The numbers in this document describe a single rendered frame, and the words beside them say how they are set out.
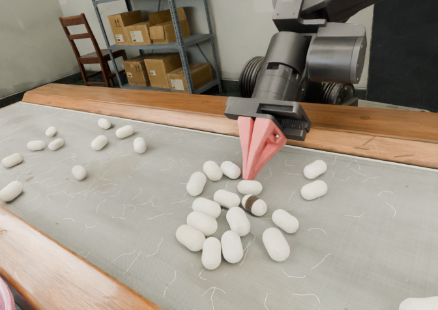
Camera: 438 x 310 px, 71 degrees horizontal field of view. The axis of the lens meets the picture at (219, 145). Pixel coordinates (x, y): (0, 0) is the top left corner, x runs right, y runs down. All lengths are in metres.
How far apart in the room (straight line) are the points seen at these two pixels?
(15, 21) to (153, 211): 4.58
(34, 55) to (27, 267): 4.62
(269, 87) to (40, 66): 4.65
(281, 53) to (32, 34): 4.63
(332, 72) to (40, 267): 0.38
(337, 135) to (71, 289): 0.37
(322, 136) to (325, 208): 0.14
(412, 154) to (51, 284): 0.42
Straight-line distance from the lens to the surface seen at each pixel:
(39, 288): 0.34
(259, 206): 0.35
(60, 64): 5.05
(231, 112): 0.40
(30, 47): 4.92
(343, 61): 0.40
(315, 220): 0.35
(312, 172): 0.40
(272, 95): 0.40
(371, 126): 0.48
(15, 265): 0.39
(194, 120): 0.59
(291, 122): 0.41
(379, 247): 0.33
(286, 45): 0.43
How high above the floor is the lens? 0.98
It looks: 28 degrees down
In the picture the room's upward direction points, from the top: 11 degrees counter-clockwise
